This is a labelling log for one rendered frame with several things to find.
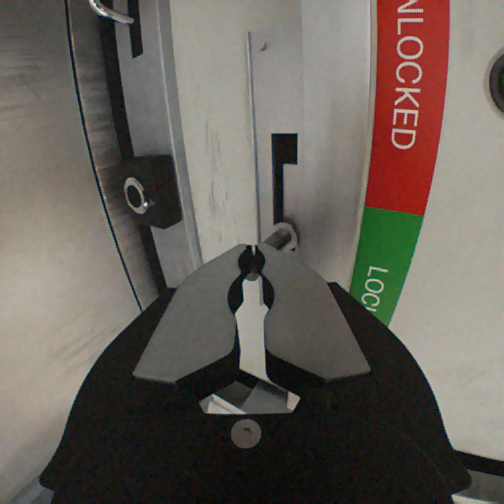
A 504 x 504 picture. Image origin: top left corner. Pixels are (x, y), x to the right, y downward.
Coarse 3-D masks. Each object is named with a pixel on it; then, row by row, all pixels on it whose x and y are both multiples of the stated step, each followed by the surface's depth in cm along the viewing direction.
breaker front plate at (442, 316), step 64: (192, 0) 12; (256, 0) 11; (192, 64) 15; (256, 64) 13; (448, 64) 8; (192, 128) 17; (256, 128) 15; (448, 128) 9; (192, 192) 20; (256, 192) 16; (448, 192) 11; (448, 256) 12; (256, 320) 24; (448, 320) 13; (448, 384) 15
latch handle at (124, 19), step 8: (88, 0) 11; (96, 0) 11; (96, 8) 11; (104, 8) 11; (104, 16) 12; (112, 16) 12; (120, 16) 13; (128, 16) 13; (128, 24) 13; (136, 24) 14
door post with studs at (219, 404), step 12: (240, 384) 34; (216, 396) 30; (228, 396) 32; (240, 396) 32; (216, 408) 32; (228, 408) 30; (240, 408) 29; (480, 480) 17; (492, 480) 16; (468, 492) 16; (480, 492) 16; (492, 492) 15
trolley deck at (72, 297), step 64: (0, 0) 8; (64, 0) 12; (0, 64) 10; (64, 64) 14; (0, 128) 12; (64, 128) 16; (0, 192) 13; (64, 192) 17; (0, 256) 14; (64, 256) 18; (0, 320) 14; (64, 320) 19; (128, 320) 26; (0, 384) 14; (64, 384) 19; (0, 448) 13
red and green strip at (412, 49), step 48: (384, 0) 8; (432, 0) 7; (384, 48) 9; (432, 48) 8; (384, 96) 10; (432, 96) 9; (384, 144) 11; (432, 144) 10; (384, 192) 13; (384, 240) 14; (384, 288) 15
